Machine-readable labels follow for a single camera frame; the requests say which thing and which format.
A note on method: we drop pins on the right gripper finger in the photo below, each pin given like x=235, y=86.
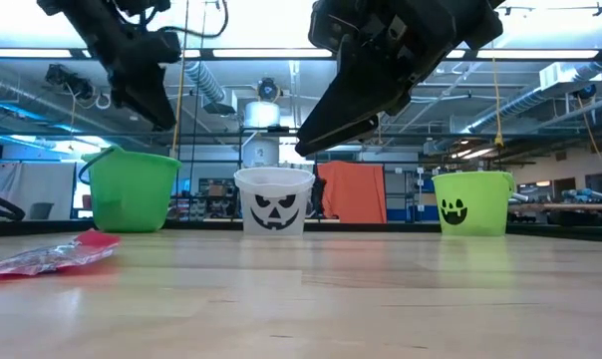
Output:
x=326, y=149
x=346, y=105

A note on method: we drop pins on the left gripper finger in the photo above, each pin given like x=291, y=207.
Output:
x=161, y=102
x=136, y=102

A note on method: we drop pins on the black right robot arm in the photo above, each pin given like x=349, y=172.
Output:
x=480, y=25

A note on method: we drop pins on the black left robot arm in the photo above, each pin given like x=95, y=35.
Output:
x=77, y=12

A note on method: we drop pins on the black metal shelf rack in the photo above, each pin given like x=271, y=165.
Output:
x=281, y=129

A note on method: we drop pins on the orange cloth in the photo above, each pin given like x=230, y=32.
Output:
x=353, y=192

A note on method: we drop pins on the white jack-o-lantern bucket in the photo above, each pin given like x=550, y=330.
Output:
x=273, y=187

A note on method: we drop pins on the white cylinder tank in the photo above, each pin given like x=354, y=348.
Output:
x=261, y=113
x=260, y=152

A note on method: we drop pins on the dark green plastic bucket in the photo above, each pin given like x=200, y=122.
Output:
x=131, y=194

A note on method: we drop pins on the blue white cabinet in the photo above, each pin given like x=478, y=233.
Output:
x=405, y=214

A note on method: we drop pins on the grey chair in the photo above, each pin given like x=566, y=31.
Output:
x=41, y=210

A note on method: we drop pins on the white cloth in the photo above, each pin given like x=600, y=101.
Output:
x=12, y=189

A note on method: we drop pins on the white ceiling unit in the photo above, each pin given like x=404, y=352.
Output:
x=560, y=75

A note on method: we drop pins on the lime green jack-o-lantern bucket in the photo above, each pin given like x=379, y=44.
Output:
x=480, y=209

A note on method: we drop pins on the clear pink licorice pack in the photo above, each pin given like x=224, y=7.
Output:
x=47, y=256

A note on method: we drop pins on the blue rolled mats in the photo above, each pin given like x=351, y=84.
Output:
x=587, y=194

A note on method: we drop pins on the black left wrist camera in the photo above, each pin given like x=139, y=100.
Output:
x=154, y=47

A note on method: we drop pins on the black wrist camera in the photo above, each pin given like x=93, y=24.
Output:
x=326, y=25
x=154, y=47

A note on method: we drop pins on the silver spiral air duct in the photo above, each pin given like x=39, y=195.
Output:
x=204, y=80

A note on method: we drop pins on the black hanging camera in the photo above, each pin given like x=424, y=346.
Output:
x=69, y=80
x=267, y=90

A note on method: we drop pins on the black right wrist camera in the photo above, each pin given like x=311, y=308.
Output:
x=326, y=25

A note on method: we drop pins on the long silver air duct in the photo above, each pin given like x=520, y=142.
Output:
x=545, y=95

